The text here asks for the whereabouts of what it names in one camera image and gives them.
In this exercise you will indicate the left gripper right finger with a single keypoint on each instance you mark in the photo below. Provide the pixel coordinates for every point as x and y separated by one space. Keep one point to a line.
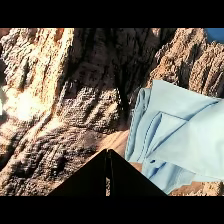
128 181

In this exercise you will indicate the light blue shirt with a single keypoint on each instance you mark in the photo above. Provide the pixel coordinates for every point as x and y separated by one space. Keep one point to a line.
180 133

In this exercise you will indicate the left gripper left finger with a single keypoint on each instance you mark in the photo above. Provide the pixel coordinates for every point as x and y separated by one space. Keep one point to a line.
90 180

